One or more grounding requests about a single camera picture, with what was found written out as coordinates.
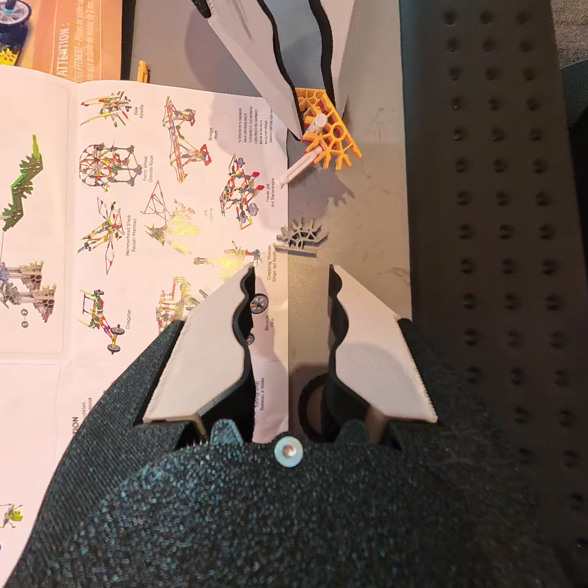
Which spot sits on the red toy connector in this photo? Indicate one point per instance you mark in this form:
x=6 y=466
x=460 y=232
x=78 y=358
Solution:
x=331 y=109

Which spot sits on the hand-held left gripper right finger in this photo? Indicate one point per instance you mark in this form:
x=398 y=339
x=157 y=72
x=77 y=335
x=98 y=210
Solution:
x=381 y=363

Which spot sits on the small yellow snowflake connector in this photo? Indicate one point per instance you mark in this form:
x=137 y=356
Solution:
x=143 y=71

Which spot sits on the black mesh office chair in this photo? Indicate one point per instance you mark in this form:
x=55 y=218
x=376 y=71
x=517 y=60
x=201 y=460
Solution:
x=576 y=96

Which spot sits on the short white plastic rod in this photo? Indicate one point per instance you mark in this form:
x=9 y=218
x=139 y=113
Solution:
x=317 y=123

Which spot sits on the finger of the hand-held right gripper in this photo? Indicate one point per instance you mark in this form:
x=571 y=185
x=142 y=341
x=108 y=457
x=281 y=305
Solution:
x=342 y=41
x=248 y=41

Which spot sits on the black rubber toy tire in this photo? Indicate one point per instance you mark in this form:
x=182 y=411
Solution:
x=303 y=404

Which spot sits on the white printed instruction sheet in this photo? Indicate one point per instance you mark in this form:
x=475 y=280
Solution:
x=138 y=330

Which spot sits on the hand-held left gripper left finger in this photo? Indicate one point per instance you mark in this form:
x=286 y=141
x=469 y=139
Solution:
x=202 y=363

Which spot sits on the yellow fan connector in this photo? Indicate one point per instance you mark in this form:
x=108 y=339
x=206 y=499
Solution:
x=327 y=143

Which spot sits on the colourful cardboard toy box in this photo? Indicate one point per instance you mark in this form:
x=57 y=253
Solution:
x=92 y=46

